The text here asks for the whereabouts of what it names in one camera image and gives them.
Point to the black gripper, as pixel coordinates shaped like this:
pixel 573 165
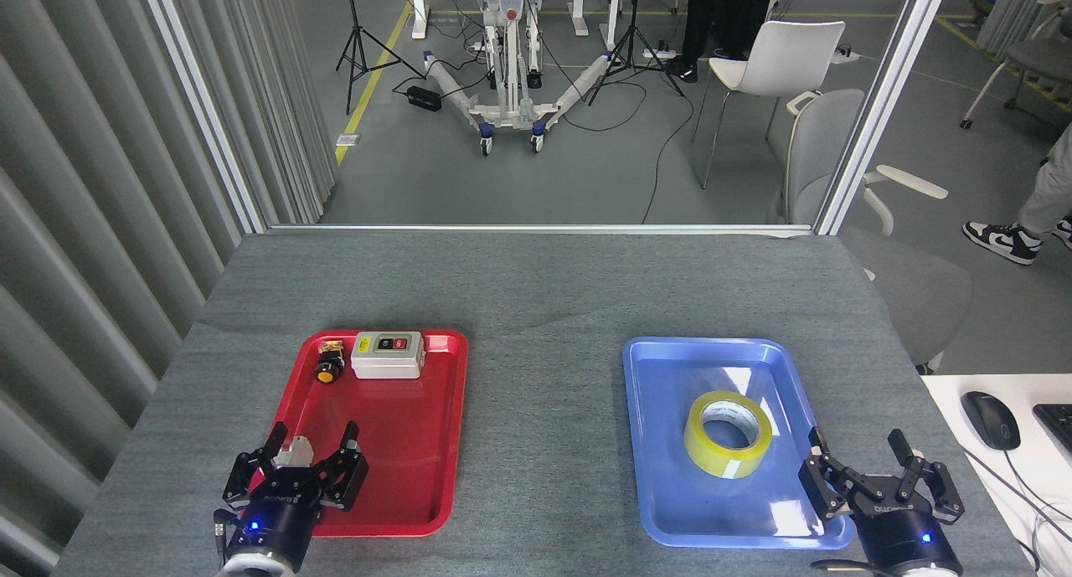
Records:
pixel 272 527
pixel 904 543

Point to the black computer mouse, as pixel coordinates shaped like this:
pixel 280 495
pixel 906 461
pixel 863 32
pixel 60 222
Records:
pixel 991 420

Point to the yellow tape roll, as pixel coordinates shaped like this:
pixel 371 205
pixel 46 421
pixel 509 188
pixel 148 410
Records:
pixel 703 447

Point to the white circuit breaker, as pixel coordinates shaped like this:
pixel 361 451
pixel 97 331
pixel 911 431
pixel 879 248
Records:
pixel 297 453

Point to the yellow push button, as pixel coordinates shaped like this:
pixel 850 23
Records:
pixel 327 374

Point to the red plastic tray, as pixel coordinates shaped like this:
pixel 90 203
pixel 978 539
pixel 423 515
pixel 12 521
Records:
pixel 402 443

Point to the white desk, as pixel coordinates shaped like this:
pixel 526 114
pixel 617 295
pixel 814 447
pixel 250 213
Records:
pixel 1038 493

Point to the blue plastic tray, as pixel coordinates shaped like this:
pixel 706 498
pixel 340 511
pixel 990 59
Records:
pixel 662 409

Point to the black keyboard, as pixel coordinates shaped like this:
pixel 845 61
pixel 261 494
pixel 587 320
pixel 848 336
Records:
pixel 1057 426

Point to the grey floor plate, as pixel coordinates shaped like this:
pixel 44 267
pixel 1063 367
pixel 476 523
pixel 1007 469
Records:
pixel 348 140

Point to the person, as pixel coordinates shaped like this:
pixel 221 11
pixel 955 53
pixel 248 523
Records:
pixel 703 16
pixel 1047 196

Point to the black power adapter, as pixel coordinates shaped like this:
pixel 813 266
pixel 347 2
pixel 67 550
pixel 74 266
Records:
pixel 424 98

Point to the white power strip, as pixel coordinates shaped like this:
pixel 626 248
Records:
pixel 844 56
pixel 660 54

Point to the white plastic chair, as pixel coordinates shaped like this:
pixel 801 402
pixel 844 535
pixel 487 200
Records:
pixel 787 54

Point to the white wheeled stand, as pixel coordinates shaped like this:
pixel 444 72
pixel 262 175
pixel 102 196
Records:
pixel 505 74

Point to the black tripod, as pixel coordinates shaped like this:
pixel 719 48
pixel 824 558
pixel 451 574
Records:
pixel 355 16
pixel 634 7

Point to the dark grey office chair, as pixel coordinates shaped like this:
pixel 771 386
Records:
pixel 1038 58

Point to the white desk leg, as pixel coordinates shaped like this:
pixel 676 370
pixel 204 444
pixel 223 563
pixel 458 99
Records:
pixel 578 7
pixel 418 7
pixel 615 7

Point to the white two-button switch box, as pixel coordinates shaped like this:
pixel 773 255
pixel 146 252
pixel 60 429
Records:
pixel 387 361

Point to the silver rail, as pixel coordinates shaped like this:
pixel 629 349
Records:
pixel 536 229

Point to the silver post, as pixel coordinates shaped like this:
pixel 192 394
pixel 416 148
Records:
pixel 881 100

